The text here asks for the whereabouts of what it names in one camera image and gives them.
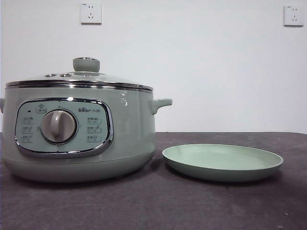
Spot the glass lid with green knob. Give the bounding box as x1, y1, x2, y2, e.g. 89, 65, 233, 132
5, 57, 154, 92

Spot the green electric steamer pot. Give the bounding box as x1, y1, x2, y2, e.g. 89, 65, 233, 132
0, 84, 173, 184

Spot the pale green round plate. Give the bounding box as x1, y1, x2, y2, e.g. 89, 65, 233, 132
162, 143, 284, 183

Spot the white wall socket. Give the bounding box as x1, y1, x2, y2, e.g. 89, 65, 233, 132
80, 2, 102, 25
283, 5, 305, 27

